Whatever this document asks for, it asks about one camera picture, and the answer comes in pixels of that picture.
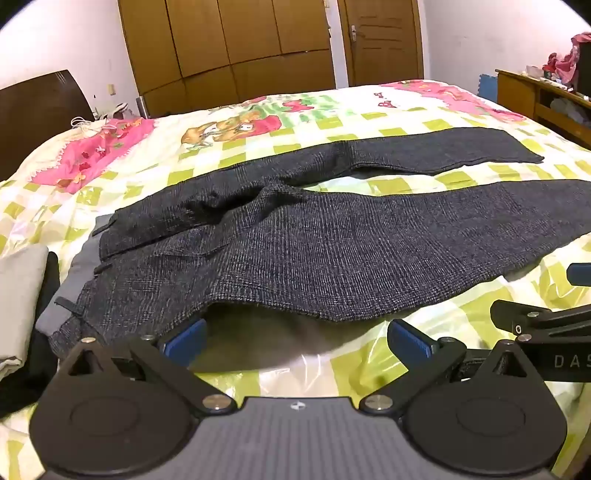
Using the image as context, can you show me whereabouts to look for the wooden side cabinet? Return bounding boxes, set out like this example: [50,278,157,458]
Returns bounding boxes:
[495,69,591,151]

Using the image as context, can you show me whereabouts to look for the red crumpled cloth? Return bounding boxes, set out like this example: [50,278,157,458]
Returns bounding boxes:
[542,32,591,85]

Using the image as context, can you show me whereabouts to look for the brown wooden door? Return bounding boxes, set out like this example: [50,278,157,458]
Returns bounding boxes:
[337,0,425,88]

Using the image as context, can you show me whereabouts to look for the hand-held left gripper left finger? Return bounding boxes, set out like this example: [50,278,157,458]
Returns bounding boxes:
[60,318,237,414]

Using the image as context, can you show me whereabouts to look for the brown wooden wardrobe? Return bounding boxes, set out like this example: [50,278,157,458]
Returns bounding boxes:
[117,0,337,119]

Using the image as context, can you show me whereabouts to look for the white cables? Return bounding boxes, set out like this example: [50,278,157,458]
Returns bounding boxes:
[71,102,131,136]

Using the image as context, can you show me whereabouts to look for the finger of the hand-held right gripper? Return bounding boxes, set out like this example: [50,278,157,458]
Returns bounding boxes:
[566,262,591,286]
[489,299,591,336]

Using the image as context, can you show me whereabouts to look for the folded grey cloth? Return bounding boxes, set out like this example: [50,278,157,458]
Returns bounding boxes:
[0,244,49,380]

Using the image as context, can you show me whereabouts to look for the blue foam mat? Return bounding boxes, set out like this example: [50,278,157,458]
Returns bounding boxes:
[477,74,499,104]

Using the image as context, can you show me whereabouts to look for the dark wooden headboard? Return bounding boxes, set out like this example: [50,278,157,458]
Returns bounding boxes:
[0,69,96,182]

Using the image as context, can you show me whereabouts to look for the dark grey checked pants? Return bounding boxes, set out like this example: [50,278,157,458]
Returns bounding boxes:
[48,127,591,359]

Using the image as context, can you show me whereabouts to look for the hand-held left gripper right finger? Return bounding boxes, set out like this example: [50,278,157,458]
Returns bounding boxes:
[359,319,542,414]

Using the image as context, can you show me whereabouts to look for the dark object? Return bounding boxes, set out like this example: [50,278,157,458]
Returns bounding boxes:
[570,45,591,100]

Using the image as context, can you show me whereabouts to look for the folded black cloth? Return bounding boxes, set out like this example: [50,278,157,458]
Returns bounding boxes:
[0,251,62,419]

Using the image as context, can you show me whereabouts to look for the checked printed blanket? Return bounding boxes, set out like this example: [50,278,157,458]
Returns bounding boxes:
[0,79,591,480]

